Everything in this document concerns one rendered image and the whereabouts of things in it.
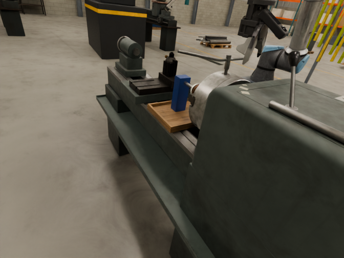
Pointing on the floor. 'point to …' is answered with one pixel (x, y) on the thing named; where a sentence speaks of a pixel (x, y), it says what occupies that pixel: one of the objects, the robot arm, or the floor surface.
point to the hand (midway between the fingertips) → (252, 61)
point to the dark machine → (114, 25)
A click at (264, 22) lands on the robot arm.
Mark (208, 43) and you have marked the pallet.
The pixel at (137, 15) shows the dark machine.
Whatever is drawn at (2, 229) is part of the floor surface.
